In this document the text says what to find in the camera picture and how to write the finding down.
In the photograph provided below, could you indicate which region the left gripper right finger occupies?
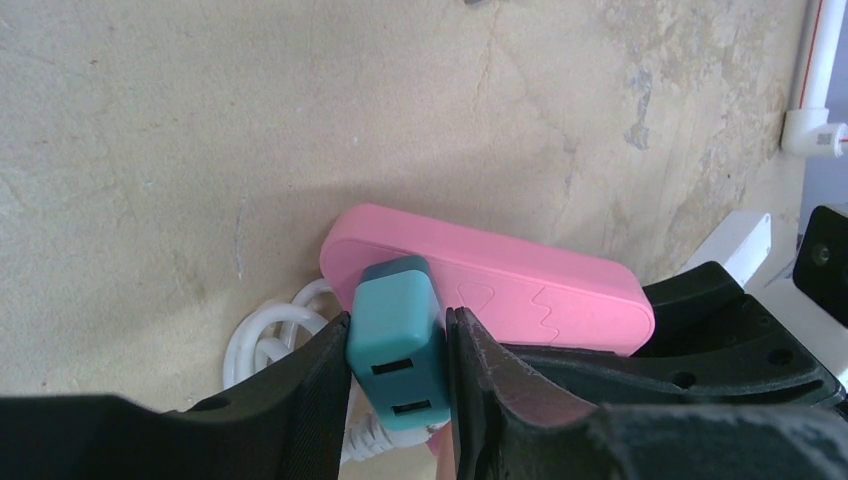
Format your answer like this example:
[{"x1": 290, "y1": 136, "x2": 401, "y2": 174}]
[{"x1": 446, "y1": 308, "x2": 847, "y2": 479}]

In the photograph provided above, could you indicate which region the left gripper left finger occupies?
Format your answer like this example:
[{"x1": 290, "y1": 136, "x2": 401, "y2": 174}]
[{"x1": 1, "y1": 313, "x2": 351, "y2": 479}]

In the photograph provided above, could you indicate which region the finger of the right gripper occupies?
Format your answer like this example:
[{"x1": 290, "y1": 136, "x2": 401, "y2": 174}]
[
  {"x1": 643, "y1": 261, "x2": 744, "y2": 322},
  {"x1": 508, "y1": 295, "x2": 845, "y2": 408}
]

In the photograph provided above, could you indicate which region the white PVC pipe frame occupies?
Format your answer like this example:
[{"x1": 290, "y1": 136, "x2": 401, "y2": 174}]
[{"x1": 780, "y1": 0, "x2": 847, "y2": 158}]

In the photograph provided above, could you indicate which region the white power cable with plug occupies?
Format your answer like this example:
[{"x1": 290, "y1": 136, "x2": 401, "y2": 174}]
[{"x1": 222, "y1": 278, "x2": 442, "y2": 465}]

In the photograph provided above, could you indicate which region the teal USB charger plug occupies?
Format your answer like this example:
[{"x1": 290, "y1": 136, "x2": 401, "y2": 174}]
[{"x1": 346, "y1": 255, "x2": 451, "y2": 431}]

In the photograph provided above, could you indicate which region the pink power strip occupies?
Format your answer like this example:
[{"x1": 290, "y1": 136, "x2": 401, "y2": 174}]
[{"x1": 319, "y1": 204, "x2": 655, "y2": 356}]

